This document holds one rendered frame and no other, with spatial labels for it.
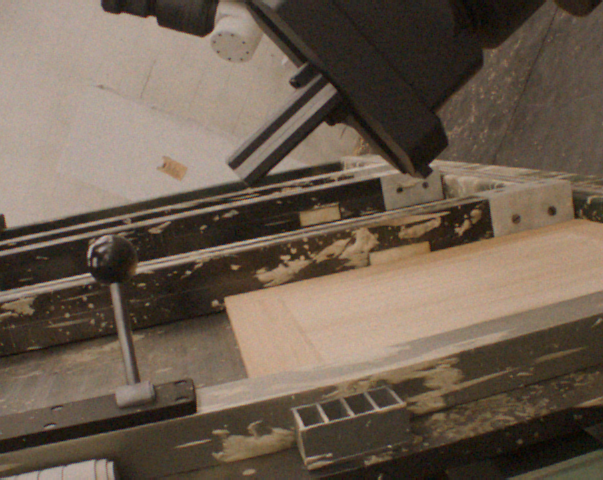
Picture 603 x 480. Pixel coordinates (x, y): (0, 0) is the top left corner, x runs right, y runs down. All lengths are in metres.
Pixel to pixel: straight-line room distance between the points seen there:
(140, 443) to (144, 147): 4.21
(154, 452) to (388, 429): 0.16
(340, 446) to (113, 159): 4.29
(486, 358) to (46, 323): 0.57
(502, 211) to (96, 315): 0.53
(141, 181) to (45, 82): 1.77
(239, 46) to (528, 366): 0.64
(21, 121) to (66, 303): 5.33
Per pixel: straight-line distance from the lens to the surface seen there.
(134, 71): 6.06
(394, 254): 0.94
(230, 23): 1.02
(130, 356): 0.52
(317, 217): 1.45
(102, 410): 0.52
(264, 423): 0.50
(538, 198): 1.01
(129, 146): 4.68
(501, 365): 0.54
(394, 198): 1.48
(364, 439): 0.48
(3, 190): 6.32
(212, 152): 4.67
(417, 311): 0.72
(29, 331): 0.94
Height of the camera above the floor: 1.43
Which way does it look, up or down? 11 degrees down
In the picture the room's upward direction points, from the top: 69 degrees counter-clockwise
